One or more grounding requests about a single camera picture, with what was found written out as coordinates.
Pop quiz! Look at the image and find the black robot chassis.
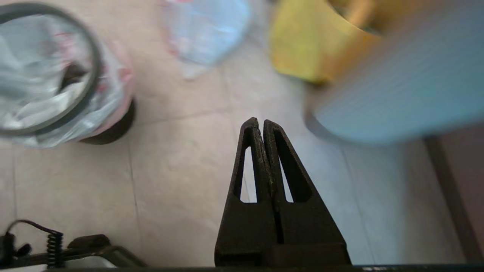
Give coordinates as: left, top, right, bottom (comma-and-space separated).
0, 233, 148, 269

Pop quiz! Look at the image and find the yellow tote bag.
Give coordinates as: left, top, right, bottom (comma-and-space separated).
269, 0, 401, 84

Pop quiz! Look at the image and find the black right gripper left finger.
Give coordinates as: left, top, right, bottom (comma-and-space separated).
214, 117, 282, 267

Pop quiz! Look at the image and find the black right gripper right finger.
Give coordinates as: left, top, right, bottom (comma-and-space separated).
263, 119, 351, 265

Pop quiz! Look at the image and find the white bag orange drawstring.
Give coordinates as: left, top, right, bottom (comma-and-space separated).
161, 0, 253, 80
0, 13, 136, 148

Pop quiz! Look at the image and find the grey ribbed round object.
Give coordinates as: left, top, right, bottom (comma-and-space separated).
304, 8, 484, 146

